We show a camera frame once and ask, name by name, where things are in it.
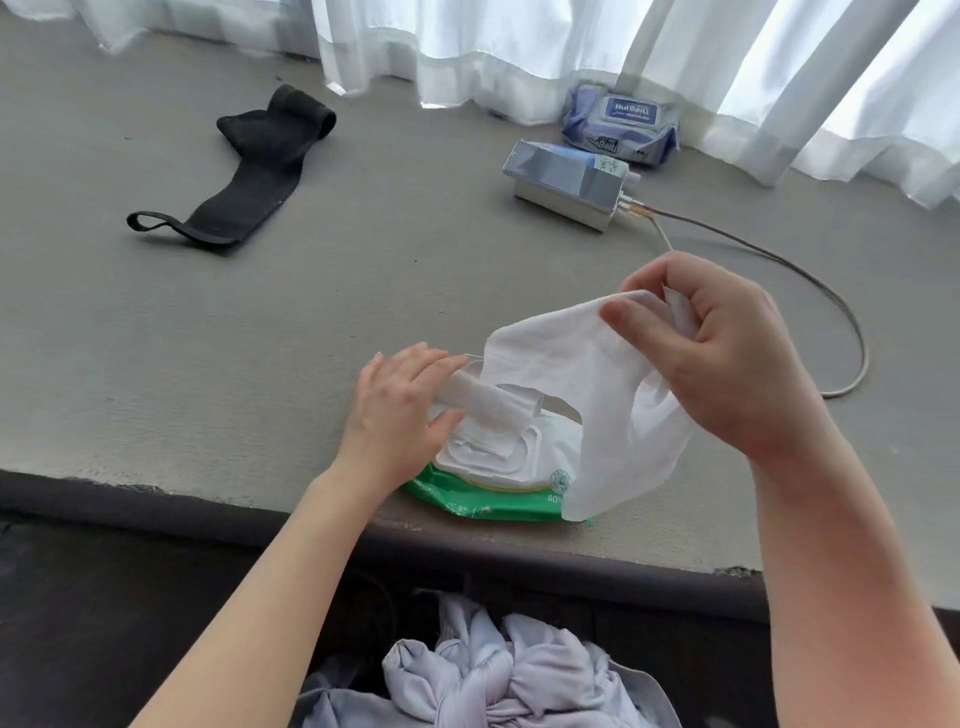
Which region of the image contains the black fabric strap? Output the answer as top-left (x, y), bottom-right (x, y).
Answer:
top-left (126, 84), bottom-right (339, 251)

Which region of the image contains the grey power box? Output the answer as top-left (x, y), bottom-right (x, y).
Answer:
top-left (501, 139), bottom-right (641, 233)

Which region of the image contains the person's right forearm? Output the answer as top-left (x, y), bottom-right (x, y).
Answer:
top-left (750, 412), bottom-right (960, 728)

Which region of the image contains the white wet wipe sheet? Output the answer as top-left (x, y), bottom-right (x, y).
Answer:
top-left (432, 288), bottom-right (702, 524)

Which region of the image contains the white green wet wipes pack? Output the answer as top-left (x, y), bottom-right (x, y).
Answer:
top-left (402, 427), bottom-right (594, 525)

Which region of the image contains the person's left hand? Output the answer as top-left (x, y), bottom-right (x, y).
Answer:
top-left (333, 342), bottom-right (474, 504)

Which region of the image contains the person's grey shirt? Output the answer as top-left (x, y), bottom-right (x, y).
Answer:
top-left (292, 592), bottom-right (684, 728)

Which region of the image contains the white curtain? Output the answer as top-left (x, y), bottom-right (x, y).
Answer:
top-left (0, 0), bottom-right (960, 212)

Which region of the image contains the person's right hand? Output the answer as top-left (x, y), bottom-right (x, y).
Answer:
top-left (598, 250), bottom-right (824, 470)

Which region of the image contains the blue wipes pack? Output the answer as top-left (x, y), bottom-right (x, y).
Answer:
top-left (561, 81), bottom-right (681, 168)

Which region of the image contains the person's left forearm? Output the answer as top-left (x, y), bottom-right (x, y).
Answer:
top-left (132, 468), bottom-right (414, 728)

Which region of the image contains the grey cable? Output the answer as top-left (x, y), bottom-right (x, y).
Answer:
top-left (627, 199), bottom-right (872, 401)

